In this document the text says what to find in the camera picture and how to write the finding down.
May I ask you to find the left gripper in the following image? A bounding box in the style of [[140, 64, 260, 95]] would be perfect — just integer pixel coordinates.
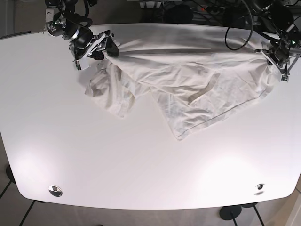
[[256, 24, 301, 82]]

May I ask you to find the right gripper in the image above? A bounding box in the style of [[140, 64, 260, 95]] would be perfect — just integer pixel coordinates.
[[45, 8, 119, 70]]

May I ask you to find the white T-shirt yellow patch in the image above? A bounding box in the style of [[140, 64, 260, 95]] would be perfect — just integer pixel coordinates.
[[85, 24, 280, 140]]

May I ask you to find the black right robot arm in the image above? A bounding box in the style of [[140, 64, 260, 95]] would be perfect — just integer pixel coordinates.
[[45, 0, 119, 71]]

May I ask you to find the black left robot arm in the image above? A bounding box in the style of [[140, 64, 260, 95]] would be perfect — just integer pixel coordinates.
[[248, 0, 301, 82]]

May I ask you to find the right silver table grommet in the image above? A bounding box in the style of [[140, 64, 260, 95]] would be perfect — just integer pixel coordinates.
[[253, 184, 265, 196]]

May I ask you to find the silver table grommet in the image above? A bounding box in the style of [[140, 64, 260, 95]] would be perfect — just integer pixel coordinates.
[[253, 184, 265, 196], [48, 185, 63, 197]]

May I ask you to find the left silver table grommet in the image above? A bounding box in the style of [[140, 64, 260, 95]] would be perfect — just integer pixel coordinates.
[[48, 185, 63, 197]]

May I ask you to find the black round stand base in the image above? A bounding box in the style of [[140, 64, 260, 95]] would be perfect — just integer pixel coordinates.
[[219, 205, 242, 221]]

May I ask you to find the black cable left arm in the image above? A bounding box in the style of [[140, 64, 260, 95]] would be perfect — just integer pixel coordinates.
[[223, 0, 280, 51]]

